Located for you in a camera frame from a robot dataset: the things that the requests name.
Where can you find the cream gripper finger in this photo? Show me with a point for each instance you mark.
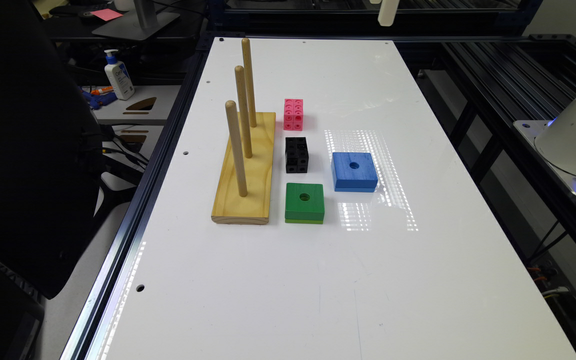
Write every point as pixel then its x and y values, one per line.
pixel 387 12

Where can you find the pink linking cube block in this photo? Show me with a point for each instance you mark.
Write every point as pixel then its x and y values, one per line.
pixel 293 114

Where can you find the far wooden peg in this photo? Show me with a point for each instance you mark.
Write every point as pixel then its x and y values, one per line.
pixel 249 81

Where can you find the wooden peg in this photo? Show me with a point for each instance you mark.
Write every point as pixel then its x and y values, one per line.
pixel 249 81
pixel 245 133
pixel 236 146

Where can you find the middle wooden peg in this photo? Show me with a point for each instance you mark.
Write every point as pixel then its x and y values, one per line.
pixel 245 133

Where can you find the blue square block with hole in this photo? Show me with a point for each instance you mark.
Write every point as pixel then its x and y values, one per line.
pixel 353 172

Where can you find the black linking cube block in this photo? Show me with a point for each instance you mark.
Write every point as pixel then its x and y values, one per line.
pixel 296 155

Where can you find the near wooden peg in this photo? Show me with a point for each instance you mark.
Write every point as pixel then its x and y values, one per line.
pixel 236 146

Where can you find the green square block with hole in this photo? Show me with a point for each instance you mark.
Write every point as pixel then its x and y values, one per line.
pixel 304 203

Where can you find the silver monitor stand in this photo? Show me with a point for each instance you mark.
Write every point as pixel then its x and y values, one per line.
pixel 138 22

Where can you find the wooden peg base board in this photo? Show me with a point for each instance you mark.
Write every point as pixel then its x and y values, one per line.
pixel 229 206

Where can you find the white lotion pump bottle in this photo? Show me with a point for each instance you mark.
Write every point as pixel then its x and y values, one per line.
pixel 118 76

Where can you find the pink sticky note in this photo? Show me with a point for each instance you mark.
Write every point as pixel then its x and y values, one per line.
pixel 106 14

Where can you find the blue tool on side desk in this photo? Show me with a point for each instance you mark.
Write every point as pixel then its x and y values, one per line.
pixel 100 97

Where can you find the black office chair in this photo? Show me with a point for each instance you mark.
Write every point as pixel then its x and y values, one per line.
pixel 50 155

